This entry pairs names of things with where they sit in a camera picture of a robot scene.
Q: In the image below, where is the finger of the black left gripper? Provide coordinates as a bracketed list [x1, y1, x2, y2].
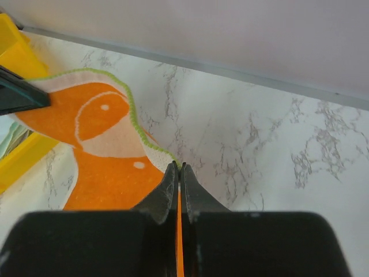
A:
[0, 66, 51, 115]

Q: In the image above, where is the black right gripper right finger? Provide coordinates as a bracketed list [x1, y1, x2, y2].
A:
[180, 164, 351, 276]

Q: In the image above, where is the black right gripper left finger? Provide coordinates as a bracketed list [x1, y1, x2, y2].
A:
[1, 163, 178, 276]

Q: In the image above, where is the orange patterned towel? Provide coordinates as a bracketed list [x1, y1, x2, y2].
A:
[14, 69, 183, 276]

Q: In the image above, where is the light blue white towel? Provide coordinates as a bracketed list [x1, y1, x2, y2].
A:
[1, 122, 32, 159]

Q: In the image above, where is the yellow plastic tray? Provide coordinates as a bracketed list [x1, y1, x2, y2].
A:
[0, 13, 63, 194]

